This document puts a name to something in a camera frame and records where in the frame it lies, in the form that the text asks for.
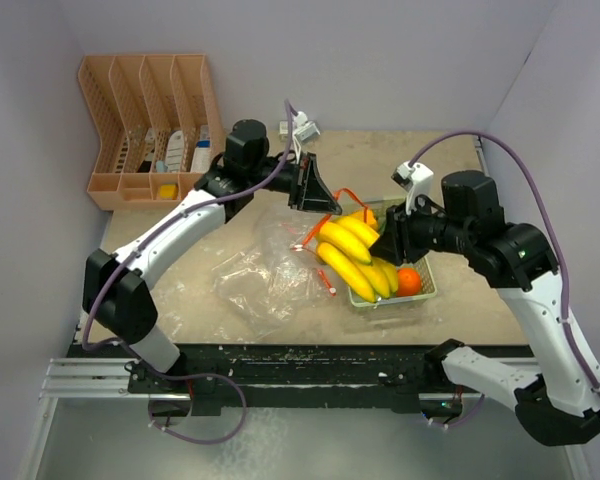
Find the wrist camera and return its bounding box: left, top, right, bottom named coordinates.
left=292, top=111, right=321, bottom=145
left=391, top=162, right=434, bottom=215

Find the pale green plastic basket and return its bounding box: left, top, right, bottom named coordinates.
left=347, top=197, right=439, bottom=310

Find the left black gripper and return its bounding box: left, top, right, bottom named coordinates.
left=248, top=153, right=342, bottom=215

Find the white remote in organizer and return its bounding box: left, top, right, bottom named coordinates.
left=164, top=130, right=185, bottom=173

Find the purple cable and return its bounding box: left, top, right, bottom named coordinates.
left=409, top=129, right=600, bottom=431
left=81, top=98, right=301, bottom=445

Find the peach desk organizer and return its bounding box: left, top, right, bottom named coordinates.
left=78, top=54, right=226, bottom=211

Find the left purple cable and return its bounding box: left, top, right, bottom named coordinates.
left=81, top=98, right=301, bottom=445

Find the black table edge rail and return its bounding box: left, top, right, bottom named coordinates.
left=68, top=344, right=457, bottom=416

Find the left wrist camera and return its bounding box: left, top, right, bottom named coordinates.
left=292, top=111, right=321, bottom=145

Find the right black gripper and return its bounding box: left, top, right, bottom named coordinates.
left=370, top=193, right=473, bottom=265

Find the clear zip bag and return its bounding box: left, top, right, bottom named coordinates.
left=212, top=244, right=331, bottom=327
left=255, top=187, right=385, bottom=260

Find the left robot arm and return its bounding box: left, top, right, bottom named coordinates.
left=82, top=119, right=342, bottom=392

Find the white blue box organizer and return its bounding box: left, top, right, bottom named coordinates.
left=189, top=125, right=211, bottom=174

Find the yellow item in organizer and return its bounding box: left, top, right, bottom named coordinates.
left=157, top=184, right=178, bottom=200

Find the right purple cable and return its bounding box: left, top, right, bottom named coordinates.
left=409, top=129, right=600, bottom=431

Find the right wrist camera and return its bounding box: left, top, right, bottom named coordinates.
left=391, top=162, right=434, bottom=215

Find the yellow banana bunch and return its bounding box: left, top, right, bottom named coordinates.
left=315, top=210, right=398, bottom=304

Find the orange fruit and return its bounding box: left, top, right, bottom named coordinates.
left=396, top=267, right=422, bottom=297

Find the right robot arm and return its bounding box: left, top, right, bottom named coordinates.
left=371, top=164, right=600, bottom=446

